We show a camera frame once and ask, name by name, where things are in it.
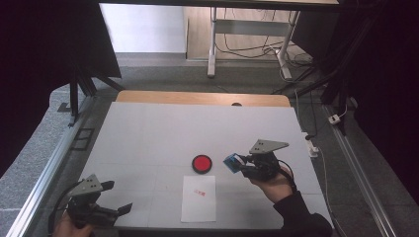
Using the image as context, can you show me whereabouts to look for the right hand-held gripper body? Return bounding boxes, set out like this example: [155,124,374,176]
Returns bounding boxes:
[242,139,291,182]

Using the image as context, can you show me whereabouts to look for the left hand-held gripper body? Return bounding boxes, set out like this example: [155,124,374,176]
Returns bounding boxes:
[66,173,121,229]

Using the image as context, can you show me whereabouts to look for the blue stamp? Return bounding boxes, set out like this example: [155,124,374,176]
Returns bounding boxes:
[222,152,244,175]

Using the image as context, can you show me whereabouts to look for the person's right hand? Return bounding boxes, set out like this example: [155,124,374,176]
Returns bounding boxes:
[249,166,294,204]

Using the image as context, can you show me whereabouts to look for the person's left hand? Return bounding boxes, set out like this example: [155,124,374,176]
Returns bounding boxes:
[52,211,96,237]

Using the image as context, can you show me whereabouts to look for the round red ink pad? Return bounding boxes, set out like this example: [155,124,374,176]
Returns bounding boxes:
[191,154,213,175]

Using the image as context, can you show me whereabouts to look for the white power strip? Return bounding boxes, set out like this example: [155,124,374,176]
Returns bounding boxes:
[300,130,320,159]

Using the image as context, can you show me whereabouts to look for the black tape floor marking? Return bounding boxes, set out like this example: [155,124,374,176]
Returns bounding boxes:
[70,127,96,152]

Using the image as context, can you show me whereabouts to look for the white paper sheet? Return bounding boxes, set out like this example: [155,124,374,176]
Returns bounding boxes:
[180,175,217,223]

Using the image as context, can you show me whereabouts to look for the white table mat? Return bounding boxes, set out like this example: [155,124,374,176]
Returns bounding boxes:
[78,101,334,231]

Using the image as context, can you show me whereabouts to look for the black tripod stand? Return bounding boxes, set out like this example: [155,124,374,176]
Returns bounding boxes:
[56,63,126,128]

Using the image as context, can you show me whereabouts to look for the black metal stand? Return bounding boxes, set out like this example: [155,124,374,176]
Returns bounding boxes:
[271,0,383,136]

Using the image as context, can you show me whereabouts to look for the black curtain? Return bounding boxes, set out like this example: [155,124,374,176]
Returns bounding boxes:
[291,0,419,205]
[0,0,123,179]

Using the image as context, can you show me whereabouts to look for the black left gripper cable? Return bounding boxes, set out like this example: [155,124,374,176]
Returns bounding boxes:
[47,182,81,235]

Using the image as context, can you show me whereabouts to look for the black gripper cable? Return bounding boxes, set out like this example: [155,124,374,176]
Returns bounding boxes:
[47,182,81,235]
[277,159,298,193]

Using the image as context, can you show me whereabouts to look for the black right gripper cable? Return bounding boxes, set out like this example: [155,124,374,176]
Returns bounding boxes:
[277,159,298,193]

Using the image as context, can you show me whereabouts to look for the black floor cables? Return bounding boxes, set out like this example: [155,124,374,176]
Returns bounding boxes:
[214,8,314,68]

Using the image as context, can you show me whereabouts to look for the white metal desk frame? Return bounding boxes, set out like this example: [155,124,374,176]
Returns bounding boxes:
[207,6,301,81]

